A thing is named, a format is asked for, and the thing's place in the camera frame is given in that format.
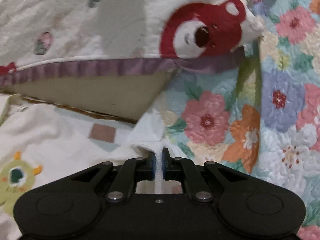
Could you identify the colourful floral quilt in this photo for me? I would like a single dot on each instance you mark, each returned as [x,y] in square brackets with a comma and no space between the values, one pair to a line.
[262,118]

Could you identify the cream white knit sweater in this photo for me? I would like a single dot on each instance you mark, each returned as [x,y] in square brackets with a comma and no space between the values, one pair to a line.
[149,136]

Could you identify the beige bed base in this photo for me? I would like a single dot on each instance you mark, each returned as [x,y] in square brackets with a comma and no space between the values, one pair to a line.
[126,97]

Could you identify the white bear print quilt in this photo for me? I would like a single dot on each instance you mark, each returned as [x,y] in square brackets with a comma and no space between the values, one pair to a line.
[52,38]

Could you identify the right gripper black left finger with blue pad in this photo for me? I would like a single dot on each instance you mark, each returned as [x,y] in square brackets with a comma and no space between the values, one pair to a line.
[127,176]

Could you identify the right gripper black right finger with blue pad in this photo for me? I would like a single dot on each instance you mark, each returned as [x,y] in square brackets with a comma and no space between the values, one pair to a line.
[186,172]

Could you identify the checkered panda cartoon rug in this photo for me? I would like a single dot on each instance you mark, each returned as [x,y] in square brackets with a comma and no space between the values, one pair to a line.
[37,147]

